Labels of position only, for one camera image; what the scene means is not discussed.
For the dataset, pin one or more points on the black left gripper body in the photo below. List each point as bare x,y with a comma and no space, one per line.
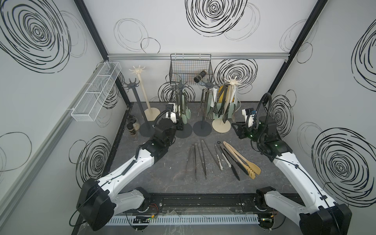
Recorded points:
173,129

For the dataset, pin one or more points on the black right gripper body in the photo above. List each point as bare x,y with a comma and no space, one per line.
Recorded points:
250,133

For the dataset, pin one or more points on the dark grey rack stand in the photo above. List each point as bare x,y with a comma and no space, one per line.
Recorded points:
183,130
146,129
202,128

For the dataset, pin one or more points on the dark grey rack stand front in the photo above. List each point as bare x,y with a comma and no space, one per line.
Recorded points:
183,130

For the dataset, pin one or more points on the tall cream utensil rack stand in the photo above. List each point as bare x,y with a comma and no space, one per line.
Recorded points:
151,112

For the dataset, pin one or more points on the green ringed steel tongs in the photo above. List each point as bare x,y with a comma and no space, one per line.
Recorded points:
188,111

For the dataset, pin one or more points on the dark grey rack stand back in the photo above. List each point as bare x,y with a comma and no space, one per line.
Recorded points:
202,128

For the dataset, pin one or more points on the wooden bamboo tongs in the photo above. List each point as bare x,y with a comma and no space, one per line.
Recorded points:
251,169

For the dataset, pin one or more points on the white handled slotted steel tongs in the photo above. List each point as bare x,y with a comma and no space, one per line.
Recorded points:
234,91

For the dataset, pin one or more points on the black nylon tongs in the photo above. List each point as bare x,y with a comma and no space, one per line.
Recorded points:
229,157

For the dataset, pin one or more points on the steel wire tongs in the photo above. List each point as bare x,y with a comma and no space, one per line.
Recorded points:
172,95

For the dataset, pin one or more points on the black slotted spatula tongs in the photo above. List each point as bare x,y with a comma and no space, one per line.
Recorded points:
218,105

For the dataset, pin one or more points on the clear handled steel tongs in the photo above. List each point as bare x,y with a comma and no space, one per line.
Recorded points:
212,102

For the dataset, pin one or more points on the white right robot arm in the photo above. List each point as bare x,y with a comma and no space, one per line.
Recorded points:
319,214

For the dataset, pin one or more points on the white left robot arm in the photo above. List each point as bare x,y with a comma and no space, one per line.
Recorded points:
101,199

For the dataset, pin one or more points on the slim black tongs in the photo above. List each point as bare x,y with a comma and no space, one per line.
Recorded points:
204,165

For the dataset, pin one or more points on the small steel tongs white tip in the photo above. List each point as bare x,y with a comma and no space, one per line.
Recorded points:
222,160

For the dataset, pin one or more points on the small glass jar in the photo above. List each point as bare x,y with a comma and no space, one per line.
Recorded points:
135,123

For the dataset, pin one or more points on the yellow sponge toast slice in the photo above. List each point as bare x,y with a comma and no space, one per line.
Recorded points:
220,94

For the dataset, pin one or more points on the black pepper grinder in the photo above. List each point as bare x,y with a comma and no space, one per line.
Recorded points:
200,76

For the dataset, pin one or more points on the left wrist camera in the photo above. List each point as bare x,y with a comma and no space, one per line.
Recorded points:
171,115

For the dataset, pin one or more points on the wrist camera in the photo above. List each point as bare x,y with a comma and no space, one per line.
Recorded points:
249,115
171,115

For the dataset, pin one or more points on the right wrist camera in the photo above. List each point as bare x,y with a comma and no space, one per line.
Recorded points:
249,115

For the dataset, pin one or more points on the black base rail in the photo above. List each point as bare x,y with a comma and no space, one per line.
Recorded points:
159,202

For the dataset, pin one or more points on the black wire wall basket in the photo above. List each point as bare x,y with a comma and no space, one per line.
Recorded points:
184,67

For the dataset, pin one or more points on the white wire wall basket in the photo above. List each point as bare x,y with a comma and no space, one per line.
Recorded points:
101,93

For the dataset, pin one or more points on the grey cable duct strip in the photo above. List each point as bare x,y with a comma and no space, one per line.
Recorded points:
164,220

